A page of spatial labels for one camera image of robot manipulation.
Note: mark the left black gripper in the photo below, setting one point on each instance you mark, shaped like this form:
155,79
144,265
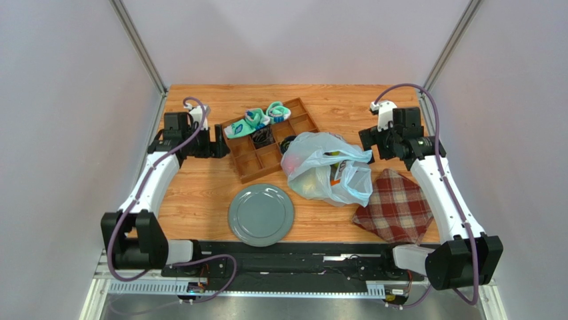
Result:
218,148

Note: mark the light blue plastic bag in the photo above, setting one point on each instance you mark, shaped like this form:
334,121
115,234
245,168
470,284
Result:
323,166

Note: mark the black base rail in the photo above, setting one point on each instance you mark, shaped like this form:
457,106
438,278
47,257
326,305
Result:
295,267

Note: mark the wooden compartment tray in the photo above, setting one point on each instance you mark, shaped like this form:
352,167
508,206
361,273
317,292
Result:
259,154

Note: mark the teal white sock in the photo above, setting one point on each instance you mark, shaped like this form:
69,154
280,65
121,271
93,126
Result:
254,120

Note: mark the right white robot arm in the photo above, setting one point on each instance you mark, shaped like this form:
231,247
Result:
468,256

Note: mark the black patterned rolled sock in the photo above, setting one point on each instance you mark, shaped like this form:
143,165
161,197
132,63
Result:
263,137

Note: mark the teal blue sock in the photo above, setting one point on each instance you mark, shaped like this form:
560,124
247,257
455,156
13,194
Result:
277,112

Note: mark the grey round plate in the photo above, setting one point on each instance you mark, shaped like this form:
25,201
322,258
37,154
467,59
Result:
261,215

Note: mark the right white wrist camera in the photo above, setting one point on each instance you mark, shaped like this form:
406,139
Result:
384,112

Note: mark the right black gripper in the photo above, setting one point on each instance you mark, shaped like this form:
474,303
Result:
368,140

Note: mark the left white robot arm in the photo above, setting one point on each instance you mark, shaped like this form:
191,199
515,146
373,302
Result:
132,235

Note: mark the red plaid cloth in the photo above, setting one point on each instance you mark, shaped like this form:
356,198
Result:
397,212

